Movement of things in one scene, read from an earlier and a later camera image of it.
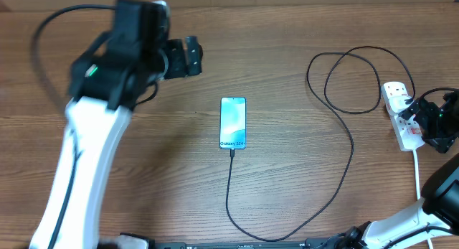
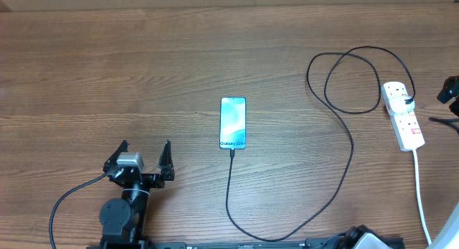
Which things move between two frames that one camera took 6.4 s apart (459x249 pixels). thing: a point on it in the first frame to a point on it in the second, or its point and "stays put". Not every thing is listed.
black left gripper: x=176 y=54 to x=157 y=179
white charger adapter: x=398 y=103 stays put
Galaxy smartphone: x=232 y=123 stays put
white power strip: x=406 y=130 stays put
